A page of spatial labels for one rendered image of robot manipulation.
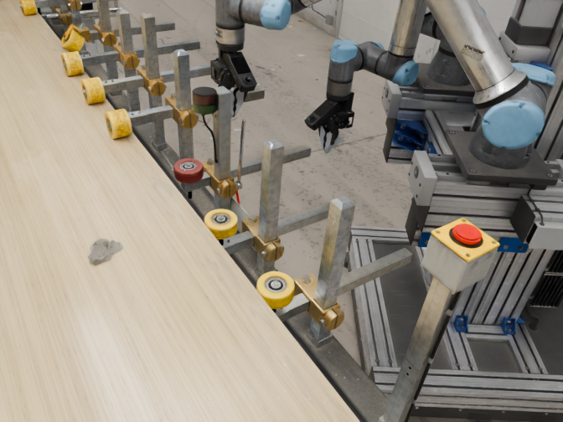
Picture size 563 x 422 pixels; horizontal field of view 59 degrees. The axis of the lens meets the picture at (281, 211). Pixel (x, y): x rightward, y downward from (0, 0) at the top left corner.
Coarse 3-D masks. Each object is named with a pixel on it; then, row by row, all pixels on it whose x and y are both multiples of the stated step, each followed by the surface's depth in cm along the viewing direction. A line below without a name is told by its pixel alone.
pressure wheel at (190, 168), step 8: (184, 160) 141; (192, 160) 141; (176, 168) 137; (184, 168) 138; (192, 168) 138; (200, 168) 138; (176, 176) 138; (184, 176) 136; (192, 176) 136; (200, 176) 139
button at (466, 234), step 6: (456, 228) 72; (462, 228) 72; (468, 228) 72; (474, 228) 72; (456, 234) 71; (462, 234) 71; (468, 234) 71; (474, 234) 71; (480, 234) 71; (462, 240) 70; (468, 240) 70; (474, 240) 70
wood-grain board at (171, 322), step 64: (0, 0) 244; (0, 64) 184; (0, 128) 149; (64, 128) 151; (0, 192) 125; (64, 192) 126; (128, 192) 128; (0, 256) 107; (64, 256) 108; (128, 256) 110; (192, 256) 111; (0, 320) 94; (64, 320) 95; (128, 320) 96; (192, 320) 97; (256, 320) 98; (0, 384) 84; (64, 384) 84; (128, 384) 85; (192, 384) 86; (256, 384) 87; (320, 384) 88
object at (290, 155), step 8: (288, 152) 157; (296, 152) 157; (304, 152) 159; (248, 160) 152; (256, 160) 152; (288, 160) 157; (232, 168) 147; (248, 168) 150; (256, 168) 152; (208, 176) 143; (232, 176) 148; (184, 184) 140; (192, 184) 141; (200, 184) 143; (208, 184) 144
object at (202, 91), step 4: (196, 88) 125; (200, 88) 125; (204, 88) 125; (208, 88) 125; (212, 88) 125; (196, 92) 123; (200, 92) 123; (204, 92) 123; (208, 92) 123; (212, 92) 123; (196, 104) 124; (212, 104) 124; (216, 112) 128; (216, 116) 128; (204, 120) 128; (204, 124) 129; (208, 128) 130; (212, 132) 131; (212, 136) 132; (216, 156) 136; (216, 160) 137
